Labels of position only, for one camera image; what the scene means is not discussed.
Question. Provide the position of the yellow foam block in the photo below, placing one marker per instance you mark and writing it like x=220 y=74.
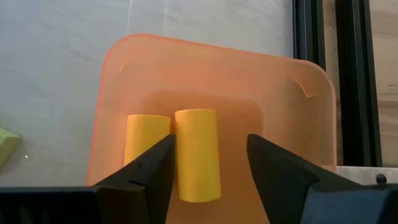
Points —
x=196 y=149
x=143 y=133

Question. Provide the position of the green foam block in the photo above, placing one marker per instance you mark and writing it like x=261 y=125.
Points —
x=6 y=143

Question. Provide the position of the orange plastic bin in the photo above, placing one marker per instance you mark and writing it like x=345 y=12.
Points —
x=233 y=77

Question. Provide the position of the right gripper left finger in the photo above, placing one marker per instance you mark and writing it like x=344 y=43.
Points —
x=149 y=186

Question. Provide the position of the grey metal bracket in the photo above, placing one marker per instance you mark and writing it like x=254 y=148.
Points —
x=357 y=174

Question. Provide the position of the black aluminium table frame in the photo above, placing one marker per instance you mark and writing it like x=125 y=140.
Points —
x=354 y=77

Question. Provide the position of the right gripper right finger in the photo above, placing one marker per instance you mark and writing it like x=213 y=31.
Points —
x=280 y=177

